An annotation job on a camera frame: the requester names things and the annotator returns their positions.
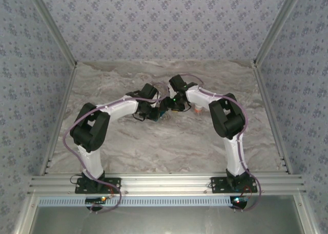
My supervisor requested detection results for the grey metal sheet panel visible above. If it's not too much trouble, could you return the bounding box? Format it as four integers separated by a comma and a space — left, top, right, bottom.
30, 205, 305, 234

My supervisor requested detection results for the aluminium front rail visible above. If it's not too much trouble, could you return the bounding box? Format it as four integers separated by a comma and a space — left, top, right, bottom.
27, 172, 307, 196

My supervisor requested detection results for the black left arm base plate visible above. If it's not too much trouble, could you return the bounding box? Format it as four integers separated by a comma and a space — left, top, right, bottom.
74, 177, 121, 194

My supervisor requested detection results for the aluminium table side rail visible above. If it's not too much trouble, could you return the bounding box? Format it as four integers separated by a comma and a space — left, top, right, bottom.
252, 62, 293, 174
39, 64, 79, 176

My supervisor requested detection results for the grey slotted cable duct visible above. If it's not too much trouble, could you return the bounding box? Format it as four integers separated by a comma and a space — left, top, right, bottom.
37, 196, 234, 207

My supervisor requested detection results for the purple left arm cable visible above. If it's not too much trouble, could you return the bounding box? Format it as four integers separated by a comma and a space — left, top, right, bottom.
63, 82, 170, 214

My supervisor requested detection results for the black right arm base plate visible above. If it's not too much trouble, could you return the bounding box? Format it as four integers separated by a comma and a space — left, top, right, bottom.
210, 177, 258, 193

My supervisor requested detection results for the aluminium rear frame post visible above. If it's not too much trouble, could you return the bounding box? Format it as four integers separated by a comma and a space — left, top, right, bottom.
25, 0, 78, 68
253, 0, 306, 68

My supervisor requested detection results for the aluminium frame post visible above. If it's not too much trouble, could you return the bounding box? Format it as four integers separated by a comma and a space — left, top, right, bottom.
253, 0, 306, 68
293, 194, 318, 234
25, 0, 78, 68
12, 194, 39, 234

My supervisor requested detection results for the aluminium lower frame post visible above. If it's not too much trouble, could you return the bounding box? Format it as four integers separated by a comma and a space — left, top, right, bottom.
12, 194, 39, 234
293, 194, 318, 234

